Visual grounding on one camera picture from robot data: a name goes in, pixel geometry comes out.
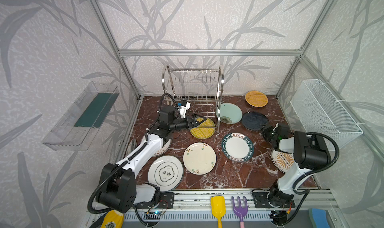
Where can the yellow green woven plate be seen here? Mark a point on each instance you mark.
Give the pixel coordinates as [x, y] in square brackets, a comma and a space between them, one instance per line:
[205, 130]

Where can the yellow toy shovel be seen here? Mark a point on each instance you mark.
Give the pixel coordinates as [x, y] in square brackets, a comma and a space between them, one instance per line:
[218, 208]

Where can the right orange sunburst plate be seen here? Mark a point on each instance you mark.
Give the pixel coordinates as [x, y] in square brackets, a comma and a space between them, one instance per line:
[283, 161]

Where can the green rim white plate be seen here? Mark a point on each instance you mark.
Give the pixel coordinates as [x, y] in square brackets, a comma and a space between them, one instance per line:
[237, 147]

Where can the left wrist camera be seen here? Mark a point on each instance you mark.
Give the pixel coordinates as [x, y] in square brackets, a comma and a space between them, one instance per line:
[183, 106]

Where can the white wire mesh basket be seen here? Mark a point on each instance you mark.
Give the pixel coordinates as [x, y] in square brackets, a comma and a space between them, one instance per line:
[321, 112]

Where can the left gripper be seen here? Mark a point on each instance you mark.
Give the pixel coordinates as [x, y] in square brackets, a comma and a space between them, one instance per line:
[190, 122]

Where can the left orange sunburst plate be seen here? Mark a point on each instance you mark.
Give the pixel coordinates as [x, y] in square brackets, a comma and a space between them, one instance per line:
[163, 149]

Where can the light green flower plate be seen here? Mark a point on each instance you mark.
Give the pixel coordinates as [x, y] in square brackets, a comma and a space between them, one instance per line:
[229, 113]

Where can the cream floral plate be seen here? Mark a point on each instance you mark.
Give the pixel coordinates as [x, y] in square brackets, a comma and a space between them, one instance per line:
[199, 158]

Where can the orange sunburst plate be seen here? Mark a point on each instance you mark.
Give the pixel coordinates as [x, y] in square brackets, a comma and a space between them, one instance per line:
[283, 161]
[163, 149]

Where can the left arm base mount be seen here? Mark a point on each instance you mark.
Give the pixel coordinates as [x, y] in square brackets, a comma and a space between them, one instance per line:
[165, 200]

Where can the clear plastic wall shelf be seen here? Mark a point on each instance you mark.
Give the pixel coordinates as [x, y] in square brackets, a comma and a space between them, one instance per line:
[78, 127]

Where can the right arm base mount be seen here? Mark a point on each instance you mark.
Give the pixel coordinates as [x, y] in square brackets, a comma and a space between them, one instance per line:
[278, 200]

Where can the purple toy fork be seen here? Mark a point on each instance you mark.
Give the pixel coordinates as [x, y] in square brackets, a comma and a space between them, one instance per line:
[241, 209]

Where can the orange woven plate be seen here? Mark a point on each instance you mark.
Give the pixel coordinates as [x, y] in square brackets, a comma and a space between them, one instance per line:
[256, 99]

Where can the yellow banana toy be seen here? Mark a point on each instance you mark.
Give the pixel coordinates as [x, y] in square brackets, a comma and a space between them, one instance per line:
[113, 219]

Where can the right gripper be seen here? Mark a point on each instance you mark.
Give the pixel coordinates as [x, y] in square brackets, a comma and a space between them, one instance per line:
[268, 131]

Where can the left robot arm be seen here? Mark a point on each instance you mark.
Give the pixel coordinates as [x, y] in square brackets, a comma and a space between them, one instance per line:
[117, 189]

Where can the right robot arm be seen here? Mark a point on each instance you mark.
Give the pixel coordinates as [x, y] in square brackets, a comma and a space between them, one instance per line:
[312, 152]

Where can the white plate black emblem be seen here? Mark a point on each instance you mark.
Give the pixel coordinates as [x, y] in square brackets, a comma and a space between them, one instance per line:
[166, 173]

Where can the steel dish rack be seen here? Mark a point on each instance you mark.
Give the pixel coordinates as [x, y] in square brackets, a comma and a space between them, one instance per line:
[203, 88]

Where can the blue green sponge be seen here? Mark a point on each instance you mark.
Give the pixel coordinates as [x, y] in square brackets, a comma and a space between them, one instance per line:
[318, 218]

